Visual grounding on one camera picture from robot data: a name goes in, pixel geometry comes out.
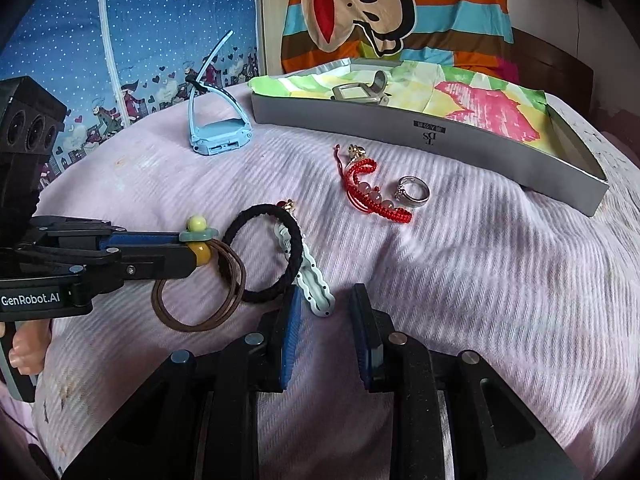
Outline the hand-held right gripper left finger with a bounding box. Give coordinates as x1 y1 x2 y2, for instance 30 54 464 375
60 285 307 480

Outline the silver ring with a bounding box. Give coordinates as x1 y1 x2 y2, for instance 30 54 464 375
394 175 431 207

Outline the striped monkey print cloth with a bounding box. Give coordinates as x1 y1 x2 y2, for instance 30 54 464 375
280 0 518 75

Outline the pale wooden cabinet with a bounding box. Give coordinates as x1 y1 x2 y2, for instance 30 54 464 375
254 0 313 80

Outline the light blue smartwatch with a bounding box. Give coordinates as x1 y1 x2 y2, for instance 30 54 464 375
186 30 254 159

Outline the person's left hand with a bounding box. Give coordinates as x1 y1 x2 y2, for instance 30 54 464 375
0 319 52 377

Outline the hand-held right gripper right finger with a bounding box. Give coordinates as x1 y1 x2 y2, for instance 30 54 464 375
348 282 583 480

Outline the red beaded string bracelet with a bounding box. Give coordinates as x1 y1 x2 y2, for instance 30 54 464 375
334 144 414 224

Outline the dark wooden headboard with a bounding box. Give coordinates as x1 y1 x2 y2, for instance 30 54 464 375
510 26 597 117

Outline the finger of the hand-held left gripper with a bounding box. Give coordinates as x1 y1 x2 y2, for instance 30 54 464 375
29 215 183 252
27 244 201 293

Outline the light blue wavy hair clip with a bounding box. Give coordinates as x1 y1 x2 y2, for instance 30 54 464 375
274 222 337 319

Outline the black braided hair tie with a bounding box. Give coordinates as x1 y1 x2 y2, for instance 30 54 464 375
220 202 307 304

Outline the colourful cloth box lining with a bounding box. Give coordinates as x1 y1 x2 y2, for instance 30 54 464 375
249 59 548 142

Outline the blue dotted wardrobe cover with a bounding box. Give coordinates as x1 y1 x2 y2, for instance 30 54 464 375
0 0 262 196

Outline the brown hair tie with beads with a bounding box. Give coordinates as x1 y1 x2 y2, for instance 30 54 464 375
151 215 247 332

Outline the grey cardboard box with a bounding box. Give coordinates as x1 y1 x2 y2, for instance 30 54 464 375
249 57 611 218

